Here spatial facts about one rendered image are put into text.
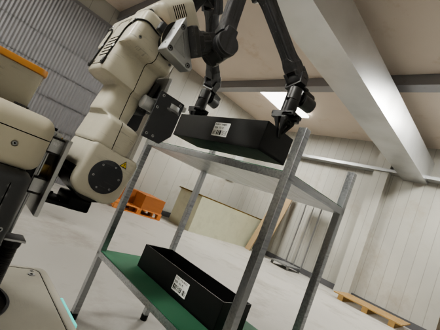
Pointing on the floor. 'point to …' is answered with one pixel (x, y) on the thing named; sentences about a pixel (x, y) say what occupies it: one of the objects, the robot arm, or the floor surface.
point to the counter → (215, 219)
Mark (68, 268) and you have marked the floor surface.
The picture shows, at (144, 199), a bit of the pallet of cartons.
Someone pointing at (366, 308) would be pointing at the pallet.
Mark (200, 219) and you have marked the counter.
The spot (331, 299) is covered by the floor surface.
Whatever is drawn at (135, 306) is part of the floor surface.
